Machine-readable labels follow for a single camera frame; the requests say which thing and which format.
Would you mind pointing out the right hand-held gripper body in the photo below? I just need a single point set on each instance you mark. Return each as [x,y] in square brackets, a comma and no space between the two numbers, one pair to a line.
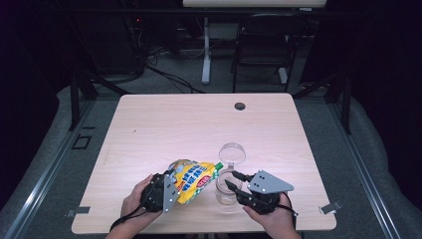
[268,184]

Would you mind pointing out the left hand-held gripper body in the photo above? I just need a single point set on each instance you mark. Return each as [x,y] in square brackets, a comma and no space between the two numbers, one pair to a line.
[154,195]

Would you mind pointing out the clear jar with hinged lid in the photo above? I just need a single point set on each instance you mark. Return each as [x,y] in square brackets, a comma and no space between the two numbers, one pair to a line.
[225,195]

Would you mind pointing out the yellow spout pouch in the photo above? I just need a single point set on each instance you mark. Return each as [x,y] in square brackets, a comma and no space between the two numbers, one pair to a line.
[195,182]

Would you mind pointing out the person's left hand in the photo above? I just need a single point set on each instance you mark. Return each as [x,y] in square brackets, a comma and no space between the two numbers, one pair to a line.
[132,209]

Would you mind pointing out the person's right hand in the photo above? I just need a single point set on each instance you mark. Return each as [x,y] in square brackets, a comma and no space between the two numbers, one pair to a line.
[280,222]

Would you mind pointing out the black metal stand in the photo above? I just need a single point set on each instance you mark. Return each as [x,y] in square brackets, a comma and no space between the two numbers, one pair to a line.
[346,106]
[74,99]

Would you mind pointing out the black folding chair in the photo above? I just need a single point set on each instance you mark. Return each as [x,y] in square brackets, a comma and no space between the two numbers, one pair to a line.
[262,49]

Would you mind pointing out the white desk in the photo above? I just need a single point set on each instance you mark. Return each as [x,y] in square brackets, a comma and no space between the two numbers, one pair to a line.
[206,49]

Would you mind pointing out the dark computer tower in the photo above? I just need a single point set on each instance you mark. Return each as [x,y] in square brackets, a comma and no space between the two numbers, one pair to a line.
[109,43]

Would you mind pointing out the grey metal table bracket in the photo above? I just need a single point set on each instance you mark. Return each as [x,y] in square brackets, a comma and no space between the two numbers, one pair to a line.
[330,207]
[78,211]

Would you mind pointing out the aluminium floor rail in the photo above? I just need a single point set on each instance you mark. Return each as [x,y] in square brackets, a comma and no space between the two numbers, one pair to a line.
[40,192]
[365,186]

